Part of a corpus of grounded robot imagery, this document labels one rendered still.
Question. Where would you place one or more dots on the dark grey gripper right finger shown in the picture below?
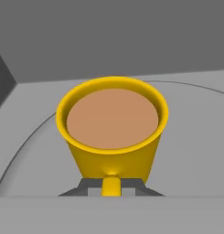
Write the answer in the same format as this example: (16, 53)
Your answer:
(135, 188)

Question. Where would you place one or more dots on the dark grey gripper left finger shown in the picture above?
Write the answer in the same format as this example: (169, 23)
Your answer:
(86, 188)

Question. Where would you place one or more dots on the yellow cup of tea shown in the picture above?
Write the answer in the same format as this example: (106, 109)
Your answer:
(113, 122)

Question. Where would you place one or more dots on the grey round turntable plate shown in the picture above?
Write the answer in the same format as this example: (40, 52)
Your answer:
(189, 146)

